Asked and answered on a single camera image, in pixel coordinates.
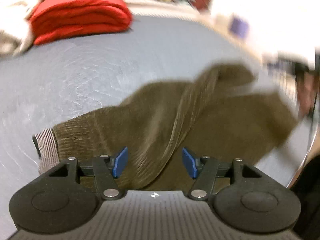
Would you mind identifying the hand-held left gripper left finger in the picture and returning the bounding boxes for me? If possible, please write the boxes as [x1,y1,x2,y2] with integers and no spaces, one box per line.
[49,147,129,201]

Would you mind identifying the purple box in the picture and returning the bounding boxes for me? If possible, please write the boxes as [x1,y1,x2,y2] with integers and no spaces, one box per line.
[229,14,251,38]

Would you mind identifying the olive corduroy pants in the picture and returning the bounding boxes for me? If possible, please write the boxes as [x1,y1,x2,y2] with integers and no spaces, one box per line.
[32,64,300,191]

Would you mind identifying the white quilted blanket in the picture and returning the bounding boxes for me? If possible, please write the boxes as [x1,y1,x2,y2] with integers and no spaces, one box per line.
[0,0,42,57]

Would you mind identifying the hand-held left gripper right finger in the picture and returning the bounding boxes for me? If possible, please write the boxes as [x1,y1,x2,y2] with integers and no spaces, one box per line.
[182,147,261,201]

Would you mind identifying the red folded quilt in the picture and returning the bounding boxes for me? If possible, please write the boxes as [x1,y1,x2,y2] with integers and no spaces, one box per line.
[29,0,133,46]

